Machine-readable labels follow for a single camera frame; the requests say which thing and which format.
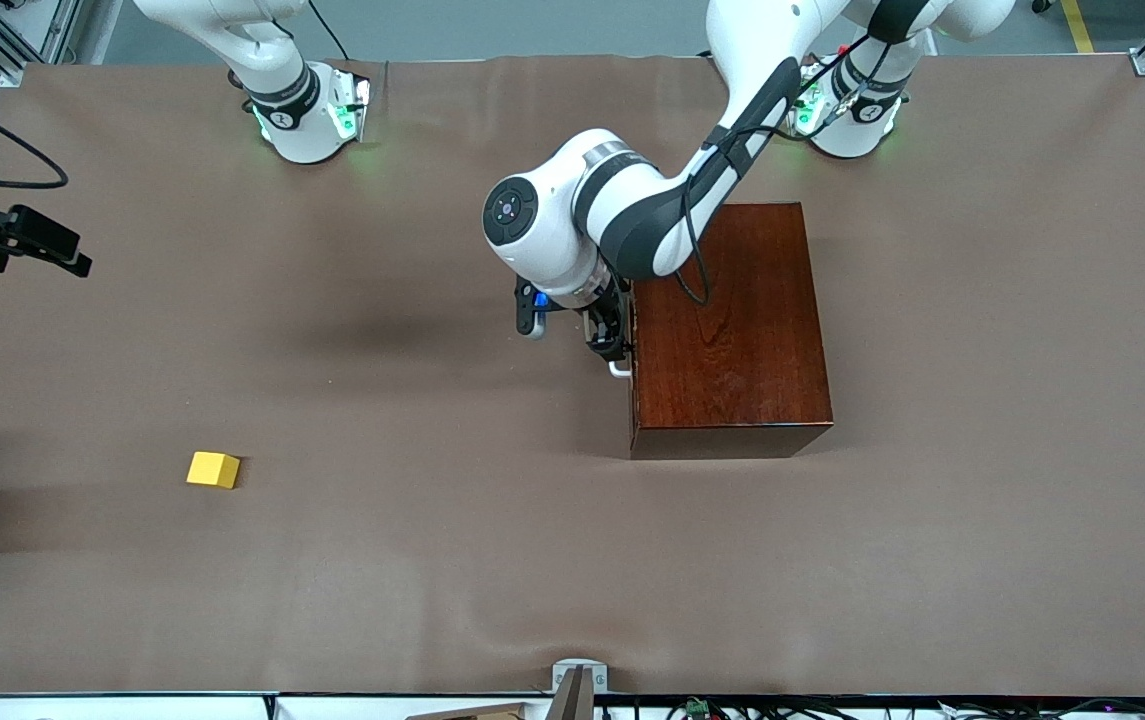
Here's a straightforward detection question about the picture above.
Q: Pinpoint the black right arm base cable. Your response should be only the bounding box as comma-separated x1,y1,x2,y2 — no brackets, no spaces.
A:
307,0,348,61

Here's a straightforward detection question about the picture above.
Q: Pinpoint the brown table cover sheet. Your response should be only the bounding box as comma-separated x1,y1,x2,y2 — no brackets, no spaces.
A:
0,53,1145,699

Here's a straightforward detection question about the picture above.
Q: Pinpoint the tangled black cable bundle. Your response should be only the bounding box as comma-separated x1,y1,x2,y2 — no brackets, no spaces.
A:
602,697,1145,720

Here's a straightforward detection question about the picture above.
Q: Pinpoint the dark brown wooden cabinet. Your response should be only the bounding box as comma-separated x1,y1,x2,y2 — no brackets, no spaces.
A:
627,202,835,461

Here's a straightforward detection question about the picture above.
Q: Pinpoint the yellow block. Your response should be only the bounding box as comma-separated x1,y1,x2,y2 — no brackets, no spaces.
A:
186,451,242,490

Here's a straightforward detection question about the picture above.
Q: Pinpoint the light wooden board piece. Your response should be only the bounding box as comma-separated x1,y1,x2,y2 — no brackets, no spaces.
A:
404,702,533,720

